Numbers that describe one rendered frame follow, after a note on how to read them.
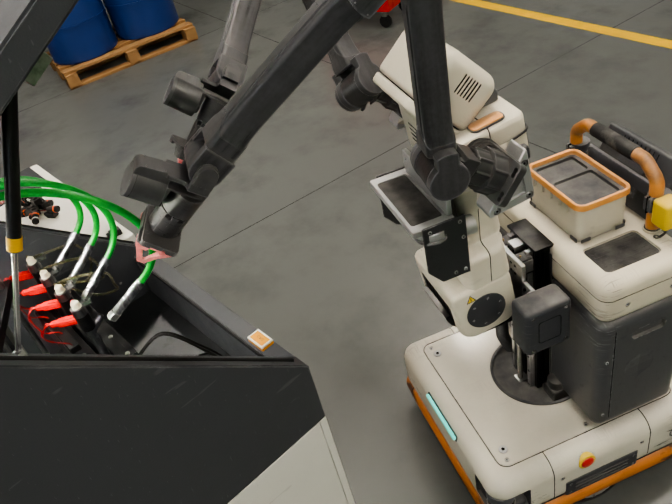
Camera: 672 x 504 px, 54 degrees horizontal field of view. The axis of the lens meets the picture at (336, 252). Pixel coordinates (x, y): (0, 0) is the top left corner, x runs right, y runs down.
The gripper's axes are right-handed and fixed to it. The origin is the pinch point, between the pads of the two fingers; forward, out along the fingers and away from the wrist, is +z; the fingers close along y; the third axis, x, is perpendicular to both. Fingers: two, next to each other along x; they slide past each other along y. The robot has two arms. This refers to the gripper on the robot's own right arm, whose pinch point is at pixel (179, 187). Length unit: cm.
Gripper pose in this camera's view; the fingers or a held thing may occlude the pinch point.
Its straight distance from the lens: 137.6
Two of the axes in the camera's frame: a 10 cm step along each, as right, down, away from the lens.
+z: -4.7, 8.4, 2.6
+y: -7.6, -2.4, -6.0
